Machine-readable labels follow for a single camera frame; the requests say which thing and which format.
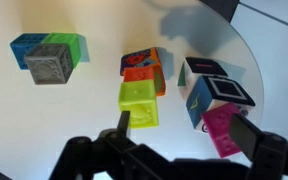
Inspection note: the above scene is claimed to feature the lime yellow block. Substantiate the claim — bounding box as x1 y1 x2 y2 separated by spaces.
118 79 160 130

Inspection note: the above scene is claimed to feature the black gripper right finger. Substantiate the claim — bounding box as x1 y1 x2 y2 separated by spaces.
228 113 267 163

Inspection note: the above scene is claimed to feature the blue black white cube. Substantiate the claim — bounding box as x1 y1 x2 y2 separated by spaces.
185 75 256 129

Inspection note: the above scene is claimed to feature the gray embossed block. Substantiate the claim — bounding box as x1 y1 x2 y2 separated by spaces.
23 43 74 86

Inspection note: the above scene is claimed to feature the black white green checkered cube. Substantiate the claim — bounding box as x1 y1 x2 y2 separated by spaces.
177 56 229 98

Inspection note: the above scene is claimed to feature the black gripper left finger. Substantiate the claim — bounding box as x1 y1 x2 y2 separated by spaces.
116 110 132 138

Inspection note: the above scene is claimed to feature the magenta pink block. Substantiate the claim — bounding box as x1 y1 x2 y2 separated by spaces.
201 102 243 159

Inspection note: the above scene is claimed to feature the green block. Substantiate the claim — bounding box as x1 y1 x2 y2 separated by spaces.
41 32 82 69

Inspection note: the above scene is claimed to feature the blue embossed block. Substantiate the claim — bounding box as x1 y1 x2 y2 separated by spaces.
9 32 50 71

